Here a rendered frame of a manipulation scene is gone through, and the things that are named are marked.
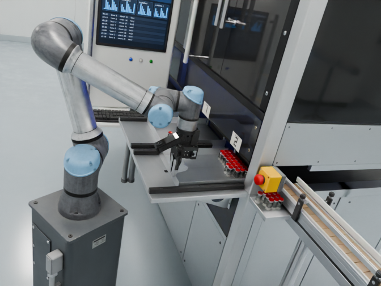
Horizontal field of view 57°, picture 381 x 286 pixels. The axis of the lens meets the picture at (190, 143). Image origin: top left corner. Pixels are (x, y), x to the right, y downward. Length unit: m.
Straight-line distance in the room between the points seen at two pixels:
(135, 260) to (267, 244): 0.91
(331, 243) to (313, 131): 0.43
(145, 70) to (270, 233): 1.15
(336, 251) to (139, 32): 1.47
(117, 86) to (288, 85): 0.58
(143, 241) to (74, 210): 1.16
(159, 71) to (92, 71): 1.09
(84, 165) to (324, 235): 0.83
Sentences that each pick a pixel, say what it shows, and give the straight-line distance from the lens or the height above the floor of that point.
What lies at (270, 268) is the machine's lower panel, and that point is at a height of 0.42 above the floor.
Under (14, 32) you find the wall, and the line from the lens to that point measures 6.70.
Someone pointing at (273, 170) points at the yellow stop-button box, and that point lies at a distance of 1.34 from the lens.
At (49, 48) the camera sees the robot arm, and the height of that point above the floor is 1.36.
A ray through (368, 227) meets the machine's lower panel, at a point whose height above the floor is 0.62.
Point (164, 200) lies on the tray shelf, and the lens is 1.30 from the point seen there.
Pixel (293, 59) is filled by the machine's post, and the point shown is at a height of 1.43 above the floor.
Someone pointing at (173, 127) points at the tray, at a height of 0.88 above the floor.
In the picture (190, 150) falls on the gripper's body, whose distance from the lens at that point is 1.30.
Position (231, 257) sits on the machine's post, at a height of 0.54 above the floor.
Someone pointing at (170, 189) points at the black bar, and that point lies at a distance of 1.32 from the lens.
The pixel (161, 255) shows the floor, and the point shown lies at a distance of 2.33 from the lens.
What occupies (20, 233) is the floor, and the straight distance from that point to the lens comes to 2.46.
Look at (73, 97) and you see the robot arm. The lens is 1.27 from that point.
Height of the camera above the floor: 1.64
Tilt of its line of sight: 26 degrees down
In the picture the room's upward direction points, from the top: 12 degrees clockwise
